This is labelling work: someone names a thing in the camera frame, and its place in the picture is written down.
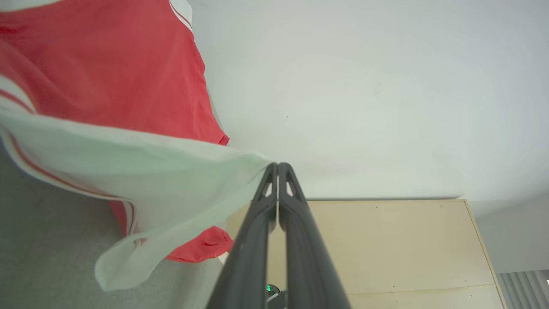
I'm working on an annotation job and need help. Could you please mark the beige wooden cabinet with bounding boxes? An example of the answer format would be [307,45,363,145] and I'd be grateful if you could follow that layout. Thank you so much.
[224,198,507,309]

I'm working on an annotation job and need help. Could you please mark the grey ribbed panel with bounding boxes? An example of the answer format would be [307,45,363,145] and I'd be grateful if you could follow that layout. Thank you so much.
[497,269,549,309]

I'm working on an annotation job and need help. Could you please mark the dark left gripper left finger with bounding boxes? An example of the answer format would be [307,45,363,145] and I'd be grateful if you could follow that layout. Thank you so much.
[206,163,279,309]

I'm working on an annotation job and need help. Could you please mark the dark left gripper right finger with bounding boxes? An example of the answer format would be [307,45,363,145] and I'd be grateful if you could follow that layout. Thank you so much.
[278,163,353,309]

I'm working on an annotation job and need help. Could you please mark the red white-striped shorts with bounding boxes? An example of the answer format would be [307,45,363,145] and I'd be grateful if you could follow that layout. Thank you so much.
[0,0,275,293]

